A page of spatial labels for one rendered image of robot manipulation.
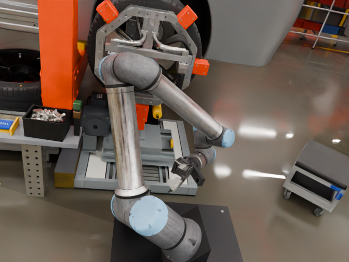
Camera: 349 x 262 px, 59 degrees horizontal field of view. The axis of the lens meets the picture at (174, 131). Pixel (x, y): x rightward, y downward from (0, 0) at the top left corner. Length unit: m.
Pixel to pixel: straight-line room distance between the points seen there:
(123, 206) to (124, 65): 0.58
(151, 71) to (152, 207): 0.51
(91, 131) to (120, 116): 0.87
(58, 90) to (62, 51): 0.22
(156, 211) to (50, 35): 1.01
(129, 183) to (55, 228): 0.71
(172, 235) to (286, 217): 1.22
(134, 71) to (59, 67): 0.68
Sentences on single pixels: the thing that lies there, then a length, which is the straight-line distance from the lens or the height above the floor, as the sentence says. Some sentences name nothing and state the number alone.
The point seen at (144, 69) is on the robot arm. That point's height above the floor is 1.05.
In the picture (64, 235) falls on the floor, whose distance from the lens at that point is 1.87.
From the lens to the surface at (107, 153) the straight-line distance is 2.11.
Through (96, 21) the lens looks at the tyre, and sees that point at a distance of 1.79.
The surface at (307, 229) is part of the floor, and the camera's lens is 2.34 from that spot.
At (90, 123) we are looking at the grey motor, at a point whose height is 0.34.
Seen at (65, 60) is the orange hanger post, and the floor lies 0.82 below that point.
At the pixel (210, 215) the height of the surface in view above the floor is 0.30.
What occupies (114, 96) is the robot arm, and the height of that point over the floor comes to 0.90.
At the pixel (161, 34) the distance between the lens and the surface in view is 2.25.
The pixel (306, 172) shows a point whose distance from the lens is 2.28.
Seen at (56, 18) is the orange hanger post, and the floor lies 1.02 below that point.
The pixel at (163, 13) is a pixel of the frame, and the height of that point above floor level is 1.12.
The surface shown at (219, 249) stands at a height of 0.30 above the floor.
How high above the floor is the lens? 1.50
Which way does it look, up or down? 33 degrees down
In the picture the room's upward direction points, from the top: 13 degrees clockwise
